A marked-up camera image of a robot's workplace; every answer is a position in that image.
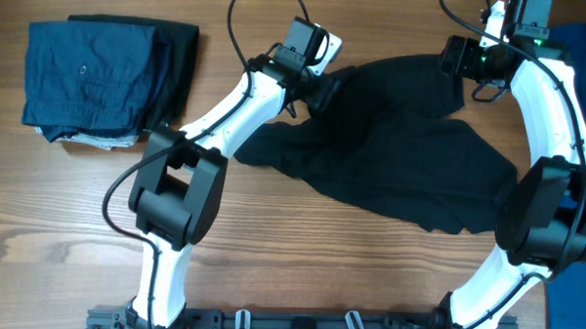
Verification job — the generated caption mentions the folded white grey garment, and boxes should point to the folded white grey garment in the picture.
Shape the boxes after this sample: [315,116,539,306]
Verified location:
[58,133,139,150]

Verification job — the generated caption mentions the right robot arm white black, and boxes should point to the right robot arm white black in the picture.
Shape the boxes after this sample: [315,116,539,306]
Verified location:
[428,35,586,329]

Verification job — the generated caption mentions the folded black garment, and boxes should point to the folded black garment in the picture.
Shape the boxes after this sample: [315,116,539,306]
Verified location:
[67,14,200,131]

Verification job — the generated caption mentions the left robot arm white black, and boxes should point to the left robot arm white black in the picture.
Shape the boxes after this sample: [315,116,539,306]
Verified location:
[125,25,342,329]

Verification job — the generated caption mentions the black t-shirt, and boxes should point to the black t-shirt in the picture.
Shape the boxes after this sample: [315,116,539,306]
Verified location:
[235,54,518,234]

